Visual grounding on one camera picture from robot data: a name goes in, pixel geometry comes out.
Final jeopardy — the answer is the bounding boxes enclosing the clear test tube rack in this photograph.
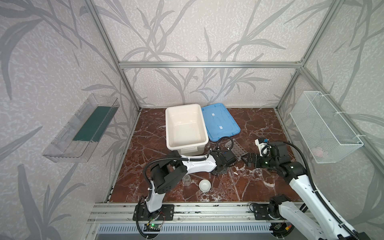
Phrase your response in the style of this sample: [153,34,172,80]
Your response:
[231,139,248,161]

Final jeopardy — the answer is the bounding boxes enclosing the small clear beaker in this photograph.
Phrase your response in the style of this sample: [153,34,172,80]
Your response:
[183,175,192,187]

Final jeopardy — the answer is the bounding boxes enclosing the white plastic bin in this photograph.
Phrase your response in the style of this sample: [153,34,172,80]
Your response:
[166,104,209,156]

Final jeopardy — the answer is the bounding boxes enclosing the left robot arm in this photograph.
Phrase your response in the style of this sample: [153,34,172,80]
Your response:
[143,150,237,213]

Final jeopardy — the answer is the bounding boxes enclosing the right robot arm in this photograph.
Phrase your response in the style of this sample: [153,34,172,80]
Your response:
[241,140,369,240]

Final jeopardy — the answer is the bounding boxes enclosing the white ceramic bowl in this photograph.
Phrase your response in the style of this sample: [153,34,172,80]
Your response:
[199,180,212,193]

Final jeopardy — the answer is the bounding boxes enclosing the blue plastic lid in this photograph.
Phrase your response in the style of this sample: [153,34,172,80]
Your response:
[202,103,241,142]

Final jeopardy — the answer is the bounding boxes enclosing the right circuit board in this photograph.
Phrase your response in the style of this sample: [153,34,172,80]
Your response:
[271,223,292,234]

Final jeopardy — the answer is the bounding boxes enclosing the green circuit board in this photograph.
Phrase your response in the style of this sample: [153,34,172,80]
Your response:
[144,224,162,232]

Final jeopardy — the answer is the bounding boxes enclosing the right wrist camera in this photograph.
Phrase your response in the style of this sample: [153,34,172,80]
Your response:
[255,138,270,157]

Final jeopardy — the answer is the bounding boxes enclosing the white wire basket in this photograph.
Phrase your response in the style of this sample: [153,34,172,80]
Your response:
[290,91,364,164]

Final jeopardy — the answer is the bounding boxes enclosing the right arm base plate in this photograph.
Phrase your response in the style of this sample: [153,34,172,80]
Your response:
[250,203,273,220]

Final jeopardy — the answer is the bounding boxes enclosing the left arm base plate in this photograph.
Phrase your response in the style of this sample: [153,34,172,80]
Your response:
[133,204,175,221]

